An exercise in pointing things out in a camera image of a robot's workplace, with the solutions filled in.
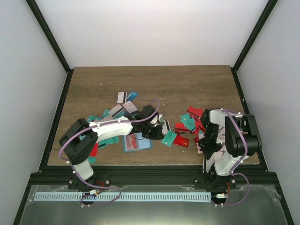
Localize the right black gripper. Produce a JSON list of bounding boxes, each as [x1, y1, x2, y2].
[[198, 124, 222, 160]]

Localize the blue leather card holder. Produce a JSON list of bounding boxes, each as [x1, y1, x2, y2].
[[122, 133, 153, 153]]

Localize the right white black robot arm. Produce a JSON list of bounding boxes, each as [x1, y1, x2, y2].
[[197, 108, 262, 189]]

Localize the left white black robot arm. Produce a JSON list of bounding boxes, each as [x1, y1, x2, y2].
[[59, 105, 165, 189]]

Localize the teal VIP card centre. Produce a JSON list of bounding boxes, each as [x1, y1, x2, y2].
[[162, 131, 177, 147]]

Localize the teal vip card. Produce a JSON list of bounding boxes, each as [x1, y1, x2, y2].
[[162, 131, 177, 147], [98, 136, 119, 149]]

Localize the white floral card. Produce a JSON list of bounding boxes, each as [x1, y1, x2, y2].
[[123, 101, 138, 113]]

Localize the red gold VIP card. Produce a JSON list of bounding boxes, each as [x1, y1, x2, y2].
[[172, 135, 189, 148]]

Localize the blue card top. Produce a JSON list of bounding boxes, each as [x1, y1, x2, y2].
[[126, 91, 138, 102]]

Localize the white card with black stripe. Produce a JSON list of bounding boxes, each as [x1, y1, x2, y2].
[[117, 91, 127, 104]]

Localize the teal VIP card left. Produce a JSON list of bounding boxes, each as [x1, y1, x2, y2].
[[98, 136, 119, 149]]

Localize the red card front left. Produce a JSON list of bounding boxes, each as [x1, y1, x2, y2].
[[90, 142, 99, 157]]

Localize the teal card front left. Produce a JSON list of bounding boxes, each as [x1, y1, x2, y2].
[[88, 157, 96, 164]]

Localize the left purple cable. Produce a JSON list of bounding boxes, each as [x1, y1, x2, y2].
[[58, 97, 161, 208]]

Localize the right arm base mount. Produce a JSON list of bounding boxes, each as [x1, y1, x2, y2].
[[193, 173, 236, 191]]

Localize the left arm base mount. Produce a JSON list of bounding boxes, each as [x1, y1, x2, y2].
[[68, 174, 109, 191]]

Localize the light blue slotted cable duct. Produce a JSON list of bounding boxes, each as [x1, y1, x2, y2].
[[34, 192, 211, 203]]

